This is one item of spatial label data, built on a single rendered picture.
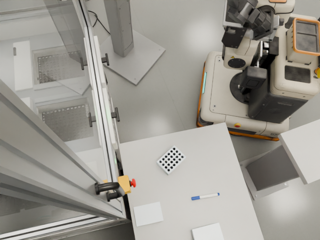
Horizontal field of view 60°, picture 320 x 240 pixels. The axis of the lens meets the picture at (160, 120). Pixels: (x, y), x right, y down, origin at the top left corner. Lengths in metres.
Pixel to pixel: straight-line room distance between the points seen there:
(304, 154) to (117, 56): 1.69
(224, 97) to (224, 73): 0.21
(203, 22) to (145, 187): 1.90
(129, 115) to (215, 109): 0.71
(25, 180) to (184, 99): 2.17
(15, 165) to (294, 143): 1.48
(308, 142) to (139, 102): 1.33
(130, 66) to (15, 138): 2.26
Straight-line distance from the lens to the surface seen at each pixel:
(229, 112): 2.10
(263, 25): 1.30
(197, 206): 1.40
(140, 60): 2.52
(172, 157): 1.40
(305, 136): 1.67
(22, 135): 0.28
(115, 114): 1.34
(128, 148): 1.43
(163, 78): 2.47
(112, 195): 0.77
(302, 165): 1.61
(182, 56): 2.61
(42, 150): 0.32
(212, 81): 2.18
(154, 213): 1.36
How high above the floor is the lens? 2.14
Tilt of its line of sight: 69 degrees down
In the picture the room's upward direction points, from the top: 5 degrees clockwise
